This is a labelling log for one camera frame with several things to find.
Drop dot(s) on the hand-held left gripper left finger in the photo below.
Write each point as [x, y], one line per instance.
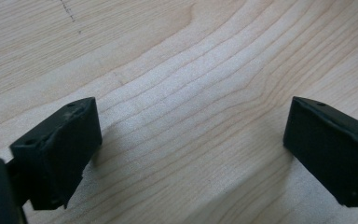
[59, 155]

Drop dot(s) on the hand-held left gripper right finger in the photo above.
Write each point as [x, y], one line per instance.
[332, 152]

